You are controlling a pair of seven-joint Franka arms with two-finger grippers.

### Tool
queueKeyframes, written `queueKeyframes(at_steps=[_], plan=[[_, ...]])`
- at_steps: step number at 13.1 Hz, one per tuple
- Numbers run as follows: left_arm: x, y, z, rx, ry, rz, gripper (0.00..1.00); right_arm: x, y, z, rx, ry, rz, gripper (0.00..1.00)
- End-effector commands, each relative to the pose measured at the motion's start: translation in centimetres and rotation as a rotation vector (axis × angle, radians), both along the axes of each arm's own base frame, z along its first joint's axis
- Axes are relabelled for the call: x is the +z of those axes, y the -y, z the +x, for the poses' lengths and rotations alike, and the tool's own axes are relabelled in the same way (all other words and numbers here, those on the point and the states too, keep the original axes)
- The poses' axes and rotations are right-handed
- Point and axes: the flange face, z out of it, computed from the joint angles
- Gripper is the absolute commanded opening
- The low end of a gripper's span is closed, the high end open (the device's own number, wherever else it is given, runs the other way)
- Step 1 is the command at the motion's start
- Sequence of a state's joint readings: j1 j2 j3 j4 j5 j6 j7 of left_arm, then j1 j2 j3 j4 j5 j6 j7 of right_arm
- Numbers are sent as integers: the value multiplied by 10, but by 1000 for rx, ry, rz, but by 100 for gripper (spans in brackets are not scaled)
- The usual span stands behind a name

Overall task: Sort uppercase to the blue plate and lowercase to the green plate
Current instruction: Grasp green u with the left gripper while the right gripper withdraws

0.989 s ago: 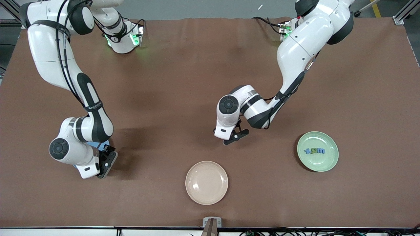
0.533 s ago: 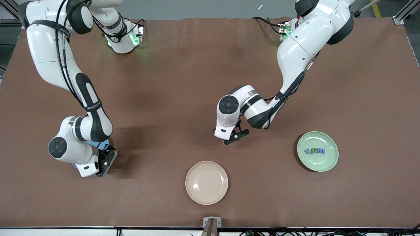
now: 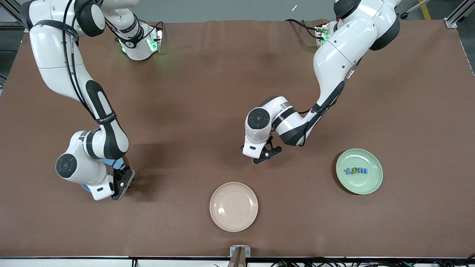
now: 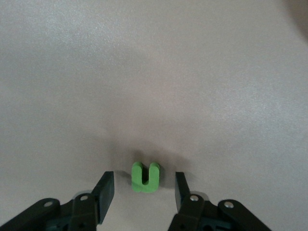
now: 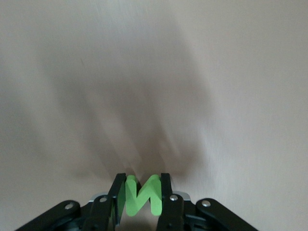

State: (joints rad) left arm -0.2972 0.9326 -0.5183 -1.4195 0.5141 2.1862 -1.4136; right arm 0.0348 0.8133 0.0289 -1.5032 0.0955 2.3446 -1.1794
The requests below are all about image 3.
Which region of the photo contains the blue plate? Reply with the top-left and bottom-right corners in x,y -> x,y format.
79,158 -> 125,193

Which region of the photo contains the beige plate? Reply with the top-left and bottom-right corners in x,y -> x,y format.
209,182 -> 259,233

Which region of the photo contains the green plate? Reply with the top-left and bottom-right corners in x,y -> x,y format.
336,148 -> 383,195

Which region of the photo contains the brown table mat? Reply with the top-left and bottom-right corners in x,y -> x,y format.
0,19 -> 475,259

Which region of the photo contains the office chair caster leg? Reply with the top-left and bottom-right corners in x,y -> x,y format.
400,0 -> 433,20

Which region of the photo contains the metal camera mount pole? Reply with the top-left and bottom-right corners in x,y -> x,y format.
227,245 -> 251,267

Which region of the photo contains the left arm base connector bracket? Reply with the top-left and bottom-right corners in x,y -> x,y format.
315,23 -> 329,47

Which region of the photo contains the black base power cable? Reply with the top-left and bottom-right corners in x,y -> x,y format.
285,19 -> 319,39

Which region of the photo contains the right arm base connector bracket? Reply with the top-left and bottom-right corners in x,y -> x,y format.
147,25 -> 164,53

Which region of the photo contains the aluminium frame post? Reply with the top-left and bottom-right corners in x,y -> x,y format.
444,0 -> 475,28
0,0 -> 23,30

